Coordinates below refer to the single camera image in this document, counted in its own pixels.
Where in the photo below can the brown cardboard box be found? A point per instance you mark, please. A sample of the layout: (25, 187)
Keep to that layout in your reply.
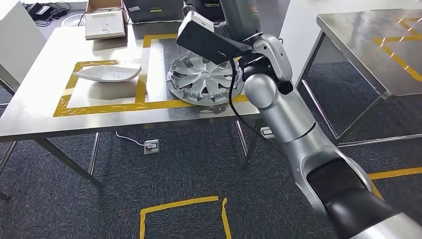
(99, 4)

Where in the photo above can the silver wheel hubcap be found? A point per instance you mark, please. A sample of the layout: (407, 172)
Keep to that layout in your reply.
(201, 82)

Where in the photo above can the black storage case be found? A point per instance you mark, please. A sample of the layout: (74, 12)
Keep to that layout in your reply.
(207, 5)

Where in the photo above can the yellow table tape rectangle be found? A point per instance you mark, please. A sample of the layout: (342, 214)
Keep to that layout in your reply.
(99, 108)
(158, 37)

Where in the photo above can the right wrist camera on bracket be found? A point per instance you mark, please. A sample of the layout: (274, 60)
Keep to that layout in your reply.
(204, 43)

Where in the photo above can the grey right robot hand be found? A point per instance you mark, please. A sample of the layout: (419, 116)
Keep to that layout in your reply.
(239, 16)

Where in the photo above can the grey storage case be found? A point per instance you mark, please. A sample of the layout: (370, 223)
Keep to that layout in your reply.
(148, 13)

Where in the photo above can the white plastic shell part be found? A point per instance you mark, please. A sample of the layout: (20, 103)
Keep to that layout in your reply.
(108, 74)

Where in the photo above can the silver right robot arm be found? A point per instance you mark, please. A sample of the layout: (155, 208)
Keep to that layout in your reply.
(290, 112)

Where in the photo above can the steel workbench table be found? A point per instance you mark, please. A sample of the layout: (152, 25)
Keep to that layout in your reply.
(99, 122)
(362, 49)

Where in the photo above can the white panel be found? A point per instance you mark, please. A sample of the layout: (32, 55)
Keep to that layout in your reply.
(19, 43)

